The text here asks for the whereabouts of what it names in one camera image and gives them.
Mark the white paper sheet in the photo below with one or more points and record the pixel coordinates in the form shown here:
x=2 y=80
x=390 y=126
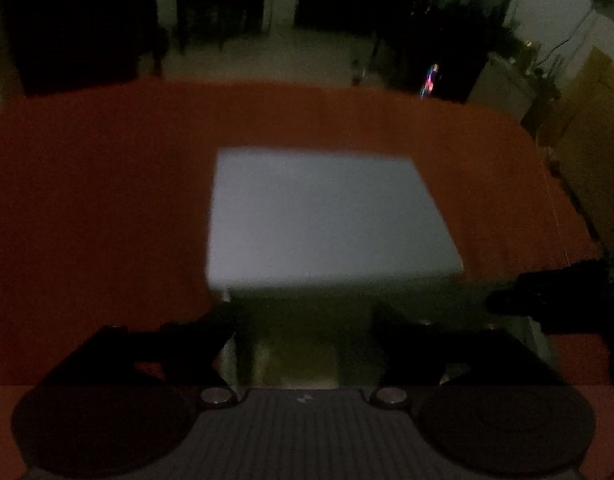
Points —
x=327 y=215

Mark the white storage box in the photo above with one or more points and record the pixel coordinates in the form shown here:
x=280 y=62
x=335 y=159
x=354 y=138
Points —
x=387 y=300

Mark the white low cabinet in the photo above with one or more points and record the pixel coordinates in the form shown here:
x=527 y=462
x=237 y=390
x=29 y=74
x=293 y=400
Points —
x=502 y=87

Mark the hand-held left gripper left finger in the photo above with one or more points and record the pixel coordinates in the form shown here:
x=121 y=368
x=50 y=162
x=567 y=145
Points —
x=207 y=335

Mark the yellow cabinet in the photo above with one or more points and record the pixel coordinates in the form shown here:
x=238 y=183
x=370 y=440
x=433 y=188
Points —
x=592 y=150

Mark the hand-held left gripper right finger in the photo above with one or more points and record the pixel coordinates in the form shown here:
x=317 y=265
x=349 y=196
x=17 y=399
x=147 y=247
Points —
x=397 y=335

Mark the small colourful light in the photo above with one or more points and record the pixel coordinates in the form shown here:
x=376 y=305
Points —
x=430 y=80

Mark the floor lamp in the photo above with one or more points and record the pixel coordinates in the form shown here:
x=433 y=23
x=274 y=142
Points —
x=604 y=0

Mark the dark chair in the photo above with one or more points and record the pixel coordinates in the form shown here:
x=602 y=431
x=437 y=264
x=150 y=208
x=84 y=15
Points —
x=217 y=0

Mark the dark wooden cabinet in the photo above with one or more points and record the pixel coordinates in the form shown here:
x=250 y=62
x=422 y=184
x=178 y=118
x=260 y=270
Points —
x=72 y=20

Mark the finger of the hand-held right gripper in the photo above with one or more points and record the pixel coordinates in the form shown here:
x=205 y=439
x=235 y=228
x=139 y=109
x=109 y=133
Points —
x=512 y=297

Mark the orange desktop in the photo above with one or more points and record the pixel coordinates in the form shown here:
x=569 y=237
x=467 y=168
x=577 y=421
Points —
x=97 y=185

